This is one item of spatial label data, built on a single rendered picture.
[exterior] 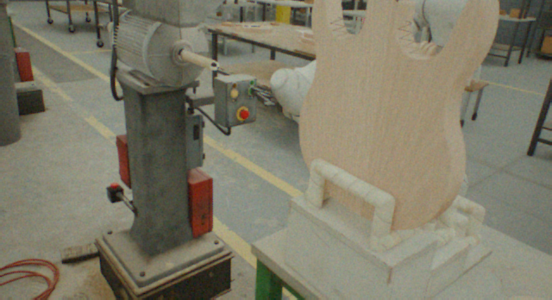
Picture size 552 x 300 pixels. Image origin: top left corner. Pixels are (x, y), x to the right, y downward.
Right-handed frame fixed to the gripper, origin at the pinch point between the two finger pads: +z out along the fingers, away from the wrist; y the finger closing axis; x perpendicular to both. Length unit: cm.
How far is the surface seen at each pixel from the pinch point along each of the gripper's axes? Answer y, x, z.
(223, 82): -12.5, 4.5, 6.5
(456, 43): -47, 41, -103
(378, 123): -47, 25, -92
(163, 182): -34, -41, 21
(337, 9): -43, 42, -77
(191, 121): -17.5, -16.9, 24.2
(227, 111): -12.1, -7.5, 4.4
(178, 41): -32.9, 22.3, 4.7
